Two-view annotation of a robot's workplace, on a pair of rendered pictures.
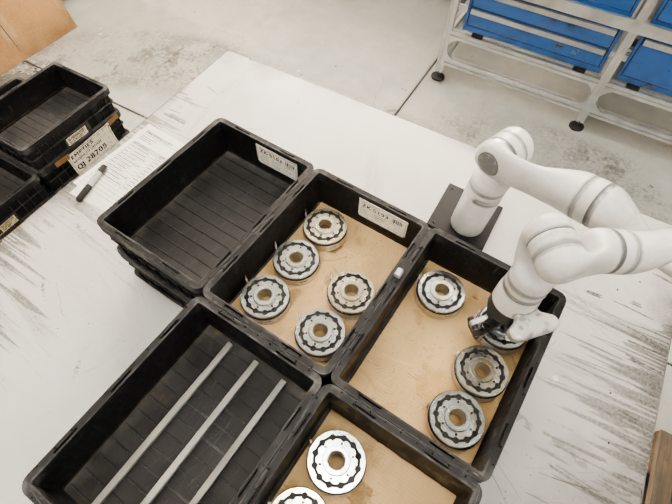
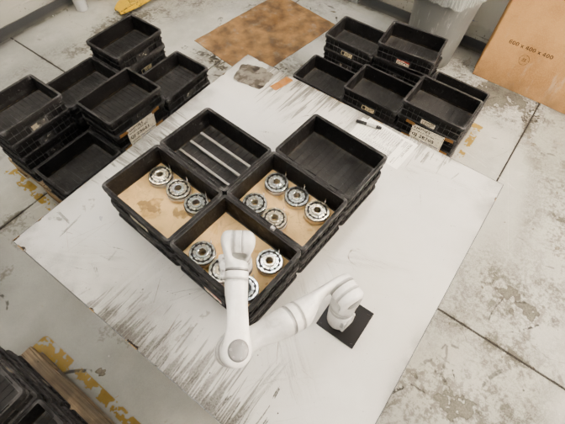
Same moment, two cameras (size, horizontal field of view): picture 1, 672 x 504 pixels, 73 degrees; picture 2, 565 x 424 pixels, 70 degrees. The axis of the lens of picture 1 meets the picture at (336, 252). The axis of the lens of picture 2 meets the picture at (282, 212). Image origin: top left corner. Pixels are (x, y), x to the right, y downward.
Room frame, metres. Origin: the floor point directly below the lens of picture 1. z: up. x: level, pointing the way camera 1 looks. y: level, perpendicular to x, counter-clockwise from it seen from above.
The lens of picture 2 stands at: (0.54, -0.88, 2.25)
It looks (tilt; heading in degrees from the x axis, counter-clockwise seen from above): 58 degrees down; 95
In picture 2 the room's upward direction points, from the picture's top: 3 degrees clockwise
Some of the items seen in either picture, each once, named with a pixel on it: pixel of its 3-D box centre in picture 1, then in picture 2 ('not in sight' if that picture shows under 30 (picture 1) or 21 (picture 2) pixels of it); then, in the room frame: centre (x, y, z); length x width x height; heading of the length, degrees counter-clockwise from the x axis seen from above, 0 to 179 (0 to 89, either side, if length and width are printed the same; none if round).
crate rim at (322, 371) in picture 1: (321, 260); (287, 198); (0.48, 0.03, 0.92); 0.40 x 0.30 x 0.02; 148
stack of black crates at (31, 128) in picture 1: (68, 147); (430, 127); (1.31, 1.10, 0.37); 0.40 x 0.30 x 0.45; 151
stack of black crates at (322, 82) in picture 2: not in sight; (324, 88); (0.61, 1.48, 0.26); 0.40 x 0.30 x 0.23; 152
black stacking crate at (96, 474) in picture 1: (191, 436); (217, 156); (0.14, 0.24, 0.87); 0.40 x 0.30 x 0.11; 148
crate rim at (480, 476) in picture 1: (453, 337); (235, 249); (0.32, -0.22, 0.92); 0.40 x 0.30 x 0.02; 148
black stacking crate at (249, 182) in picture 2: (321, 272); (286, 204); (0.48, 0.03, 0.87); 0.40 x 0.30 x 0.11; 148
